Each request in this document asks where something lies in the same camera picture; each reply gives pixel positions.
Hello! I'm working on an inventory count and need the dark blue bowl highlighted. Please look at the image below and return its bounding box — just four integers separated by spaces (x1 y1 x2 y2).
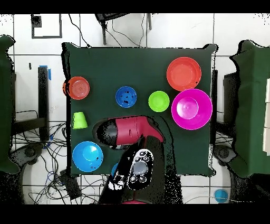
115 86 138 109

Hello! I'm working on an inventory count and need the neighbouring green cloth table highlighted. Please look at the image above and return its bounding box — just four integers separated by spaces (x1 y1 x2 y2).
0 34 21 175
228 40 270 179

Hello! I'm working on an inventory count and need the black metal stand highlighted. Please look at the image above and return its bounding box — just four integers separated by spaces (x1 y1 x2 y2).
94 13 153 46

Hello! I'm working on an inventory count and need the small orange bowl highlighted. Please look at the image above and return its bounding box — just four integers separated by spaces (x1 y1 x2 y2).
62 76 91 100

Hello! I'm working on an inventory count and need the black power box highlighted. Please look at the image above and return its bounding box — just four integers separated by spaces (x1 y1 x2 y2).
59 169 82 201

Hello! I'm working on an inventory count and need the black table frame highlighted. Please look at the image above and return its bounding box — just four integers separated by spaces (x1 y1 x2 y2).
210 69 218 146
9 66 50 142

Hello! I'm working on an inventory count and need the dark green tablecloth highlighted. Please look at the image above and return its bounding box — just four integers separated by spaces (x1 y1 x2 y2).
61 41 218 177

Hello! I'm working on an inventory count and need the tangle of cables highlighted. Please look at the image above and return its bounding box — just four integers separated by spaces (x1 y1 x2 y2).
9 109 106 205

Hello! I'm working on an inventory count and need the dark grey floor base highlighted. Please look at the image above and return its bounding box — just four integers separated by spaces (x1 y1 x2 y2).
213 144 238 167
8 143 45 167

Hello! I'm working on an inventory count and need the large pink bowl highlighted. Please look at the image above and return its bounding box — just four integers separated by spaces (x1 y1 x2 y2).
171 88 213 130

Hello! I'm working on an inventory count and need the large light blue bowl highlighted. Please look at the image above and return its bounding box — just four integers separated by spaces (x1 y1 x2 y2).
72 141 104 172

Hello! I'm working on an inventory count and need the green cup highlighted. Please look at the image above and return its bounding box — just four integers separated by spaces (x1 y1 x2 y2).
72 111 89 130

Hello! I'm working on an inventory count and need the large orange bowl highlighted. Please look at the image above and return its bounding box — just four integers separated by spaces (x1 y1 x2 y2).
166 57 203 92

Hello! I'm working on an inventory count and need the green bowl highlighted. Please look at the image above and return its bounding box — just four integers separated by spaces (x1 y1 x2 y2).
148 90 170 113

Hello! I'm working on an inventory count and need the light blue bowl on floor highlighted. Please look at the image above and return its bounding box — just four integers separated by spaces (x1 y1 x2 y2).
214 189 230 204

